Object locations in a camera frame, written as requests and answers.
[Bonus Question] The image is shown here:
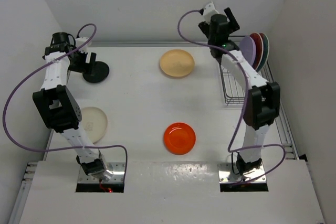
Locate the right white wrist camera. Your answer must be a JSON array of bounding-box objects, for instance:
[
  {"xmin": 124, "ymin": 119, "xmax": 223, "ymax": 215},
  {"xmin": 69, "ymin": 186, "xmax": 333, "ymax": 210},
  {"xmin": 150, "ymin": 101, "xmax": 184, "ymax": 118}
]
[{"xmin": 200, "ymin": 2, "xmax": 219, "ymax": 24}]

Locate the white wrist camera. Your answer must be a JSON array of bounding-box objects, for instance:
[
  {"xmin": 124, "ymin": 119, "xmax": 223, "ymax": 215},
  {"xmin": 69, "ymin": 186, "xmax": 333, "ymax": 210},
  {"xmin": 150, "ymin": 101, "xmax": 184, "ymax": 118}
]
[
  {"xmin": 75, "ymin": 37, "xmax": 92, "ymax": 54},
  {"xmin": 200, "ymin": 2, "xmax": 219, "ymax": 24}
]

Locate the orange plate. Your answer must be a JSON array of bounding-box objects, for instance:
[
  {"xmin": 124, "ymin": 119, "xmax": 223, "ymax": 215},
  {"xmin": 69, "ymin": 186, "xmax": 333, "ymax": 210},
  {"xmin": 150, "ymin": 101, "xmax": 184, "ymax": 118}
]
[{"xmin": 163, "ymin": 122, "xmax": 196, "ymax": 155}]

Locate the black plate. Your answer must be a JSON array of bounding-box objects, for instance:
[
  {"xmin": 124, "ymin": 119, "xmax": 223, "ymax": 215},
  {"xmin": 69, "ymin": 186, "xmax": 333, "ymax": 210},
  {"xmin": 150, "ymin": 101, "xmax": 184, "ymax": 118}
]
[{"xmin": 82, "ymin": 61, "xmax": 110, "ymax": 84}]

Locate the metal base plate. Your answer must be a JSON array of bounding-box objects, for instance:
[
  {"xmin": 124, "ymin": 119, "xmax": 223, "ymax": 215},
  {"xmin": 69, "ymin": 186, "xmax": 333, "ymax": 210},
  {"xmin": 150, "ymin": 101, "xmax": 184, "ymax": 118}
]
[
  {"xmin": 217, "ymin": 163, "xmax": 267, "ymax": 184},
  {"xmin": 77, "ymin": 162, "xmax": 125, "ymax": 184}
]

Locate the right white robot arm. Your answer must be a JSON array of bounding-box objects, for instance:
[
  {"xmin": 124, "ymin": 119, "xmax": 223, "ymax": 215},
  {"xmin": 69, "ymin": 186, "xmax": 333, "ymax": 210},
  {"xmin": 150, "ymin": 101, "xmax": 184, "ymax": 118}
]
[{"xmin": 198, "ymin": 3, "xmax": 280, "ymax": 175}]

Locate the tan plate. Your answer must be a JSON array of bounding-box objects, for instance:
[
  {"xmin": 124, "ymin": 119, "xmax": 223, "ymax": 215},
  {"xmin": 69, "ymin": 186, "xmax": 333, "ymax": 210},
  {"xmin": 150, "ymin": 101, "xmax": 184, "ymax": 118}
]
[{"xmin": 159, "ymin": 49, "xmax": 195, "ymax": 78}]

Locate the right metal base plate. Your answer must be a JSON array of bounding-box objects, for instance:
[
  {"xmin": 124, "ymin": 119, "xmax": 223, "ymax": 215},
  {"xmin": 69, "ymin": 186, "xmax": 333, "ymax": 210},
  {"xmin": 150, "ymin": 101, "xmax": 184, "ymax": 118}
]
[{"xmin": 217, "ymin": 163, "xmax": 267, "ymax": 184}]

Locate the purple plate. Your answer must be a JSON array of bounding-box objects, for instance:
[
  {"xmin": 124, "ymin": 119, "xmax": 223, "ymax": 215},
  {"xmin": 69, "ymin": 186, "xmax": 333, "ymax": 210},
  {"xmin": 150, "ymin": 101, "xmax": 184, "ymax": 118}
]
[{"xmin": 239, "ymin": 36, "xmax": 256, "ymax": 66}]

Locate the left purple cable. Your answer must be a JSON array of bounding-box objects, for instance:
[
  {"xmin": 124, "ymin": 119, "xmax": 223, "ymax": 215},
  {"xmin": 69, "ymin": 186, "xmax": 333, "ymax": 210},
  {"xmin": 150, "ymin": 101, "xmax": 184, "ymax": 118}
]
[{"xmin": 2, "ymin": 23, "xmax": 128, "ymax": 180}]

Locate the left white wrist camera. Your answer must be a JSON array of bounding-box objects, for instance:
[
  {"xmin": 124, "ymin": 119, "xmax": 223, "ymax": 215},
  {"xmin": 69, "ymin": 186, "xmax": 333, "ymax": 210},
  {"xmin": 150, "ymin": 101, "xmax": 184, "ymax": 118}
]
[{"xmin": 75, "ymin": 37, "xmax": 92, "ymax": 54}]

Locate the purple cable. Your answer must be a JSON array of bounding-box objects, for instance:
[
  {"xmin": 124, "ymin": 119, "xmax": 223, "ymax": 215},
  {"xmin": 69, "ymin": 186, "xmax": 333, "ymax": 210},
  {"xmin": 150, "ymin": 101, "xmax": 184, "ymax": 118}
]
[
  {"xmin": 2, "ymin": 23, "xmax": 128, "ymax": 180},
  {"xmin": 177, "ymin": 9, "xmax": 286, "ymax": 187}
]

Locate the cream plate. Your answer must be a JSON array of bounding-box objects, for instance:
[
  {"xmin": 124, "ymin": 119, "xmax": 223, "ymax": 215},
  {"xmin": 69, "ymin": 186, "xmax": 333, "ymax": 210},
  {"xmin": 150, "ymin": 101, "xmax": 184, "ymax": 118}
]
[{"xmin": 81, "ymin": 106, "xmax": 108, "ymax": 144}]

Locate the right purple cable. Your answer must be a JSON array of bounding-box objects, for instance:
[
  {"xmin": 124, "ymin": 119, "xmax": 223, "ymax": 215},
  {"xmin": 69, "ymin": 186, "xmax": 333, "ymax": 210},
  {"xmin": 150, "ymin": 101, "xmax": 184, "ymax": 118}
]
[{"xmin": 177, "ymin": 9, "xmax": 286, "ymax": 187}]

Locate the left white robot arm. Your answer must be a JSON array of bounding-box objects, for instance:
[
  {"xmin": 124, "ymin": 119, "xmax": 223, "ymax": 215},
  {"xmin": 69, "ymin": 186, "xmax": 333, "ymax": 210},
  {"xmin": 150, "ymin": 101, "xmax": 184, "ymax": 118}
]
[{"xmin": 33, "ymin": 32, "xmax": 110, "ymax": 180}]

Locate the red teal floral plate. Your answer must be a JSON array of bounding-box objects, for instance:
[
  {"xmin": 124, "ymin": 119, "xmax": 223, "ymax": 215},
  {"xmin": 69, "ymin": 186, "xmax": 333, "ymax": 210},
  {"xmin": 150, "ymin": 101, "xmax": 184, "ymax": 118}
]
[
  {"xmin": 249, "ymin": 33, "xmax": 264, "ymax": 70},
  {"xmin": 257, "ymin": 33, "xmax": 270, "ymax": 72}
]

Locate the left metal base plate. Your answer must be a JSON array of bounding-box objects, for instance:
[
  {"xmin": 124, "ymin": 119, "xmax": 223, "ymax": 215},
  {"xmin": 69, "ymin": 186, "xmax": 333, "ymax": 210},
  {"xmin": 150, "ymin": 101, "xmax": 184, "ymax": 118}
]
[{"xmin": 77, "ymin": 162, "xmax": 125, "ymax": 184}]

